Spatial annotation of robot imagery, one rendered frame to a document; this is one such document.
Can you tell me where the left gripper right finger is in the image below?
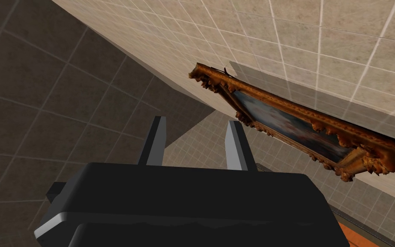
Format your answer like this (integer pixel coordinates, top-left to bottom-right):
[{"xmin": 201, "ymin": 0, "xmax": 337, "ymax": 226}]
[{"xmin": 224, "ymin": 120, "xmax": 258, "ymax": 172}]

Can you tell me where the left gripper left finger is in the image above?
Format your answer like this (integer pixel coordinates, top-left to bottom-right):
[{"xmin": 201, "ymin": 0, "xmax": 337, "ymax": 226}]
[{"xmin": 137, "ymin": 116, "xmax": 167, "ymax": 166}]

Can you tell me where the gold framed painting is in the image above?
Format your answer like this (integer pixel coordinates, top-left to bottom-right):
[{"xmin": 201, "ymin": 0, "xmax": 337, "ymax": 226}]
[{"xmin": 189, "ymin": 63, "xmax": 395, "ymax": 182}]

